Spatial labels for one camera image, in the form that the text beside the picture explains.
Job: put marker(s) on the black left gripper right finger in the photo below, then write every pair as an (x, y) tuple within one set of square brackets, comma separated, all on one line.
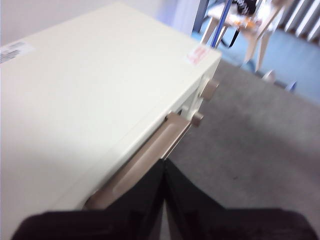
[(225, 225)]

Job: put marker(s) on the beige oven knob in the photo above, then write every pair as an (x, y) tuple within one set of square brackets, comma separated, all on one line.
[(209, 88), (197, 119)]

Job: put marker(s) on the cream Toshiba toaster oven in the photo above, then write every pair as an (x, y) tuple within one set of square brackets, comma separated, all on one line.
[(100, 87)]

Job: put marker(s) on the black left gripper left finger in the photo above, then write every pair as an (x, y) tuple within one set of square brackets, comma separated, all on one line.
[(105, 225)]

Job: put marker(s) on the white ribbed radiator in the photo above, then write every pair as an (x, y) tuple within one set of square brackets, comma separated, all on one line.
[(303, 20)]

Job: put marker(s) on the pale wooden chair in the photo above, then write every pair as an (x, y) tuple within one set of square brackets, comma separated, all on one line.
[(260, 27)]

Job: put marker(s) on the blue metal pole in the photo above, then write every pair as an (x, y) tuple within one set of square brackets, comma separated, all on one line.
[(221, 22)]

